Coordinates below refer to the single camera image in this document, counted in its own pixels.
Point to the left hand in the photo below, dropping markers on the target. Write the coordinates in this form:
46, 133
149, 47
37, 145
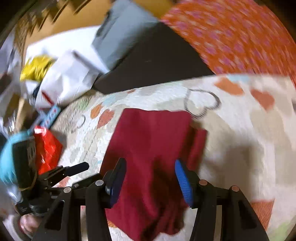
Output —
29, 224

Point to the red plastic bag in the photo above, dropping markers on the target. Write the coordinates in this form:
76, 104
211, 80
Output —
48, 150

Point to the yellow plastic bag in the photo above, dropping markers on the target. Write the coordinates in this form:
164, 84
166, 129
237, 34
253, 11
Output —
36, 68

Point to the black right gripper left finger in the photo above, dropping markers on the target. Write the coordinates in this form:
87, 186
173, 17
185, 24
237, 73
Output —
96, 193

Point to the light blue printed box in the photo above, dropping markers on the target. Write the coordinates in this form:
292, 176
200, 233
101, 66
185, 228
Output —
50, 117

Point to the wooden chair frame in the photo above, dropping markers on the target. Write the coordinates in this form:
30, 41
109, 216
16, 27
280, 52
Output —
35, 17

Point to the black cushion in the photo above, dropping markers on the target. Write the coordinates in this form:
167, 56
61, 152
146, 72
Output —
160, 56

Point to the grey pillow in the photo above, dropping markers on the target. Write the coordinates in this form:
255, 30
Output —
123, 26

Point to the orange floral fabric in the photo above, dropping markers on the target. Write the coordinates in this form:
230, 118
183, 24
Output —
235, 36

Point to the dark red shirt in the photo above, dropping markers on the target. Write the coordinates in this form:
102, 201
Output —
151, 201

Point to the white heart-patterned quilt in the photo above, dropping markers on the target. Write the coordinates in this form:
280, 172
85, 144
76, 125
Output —
250, 121

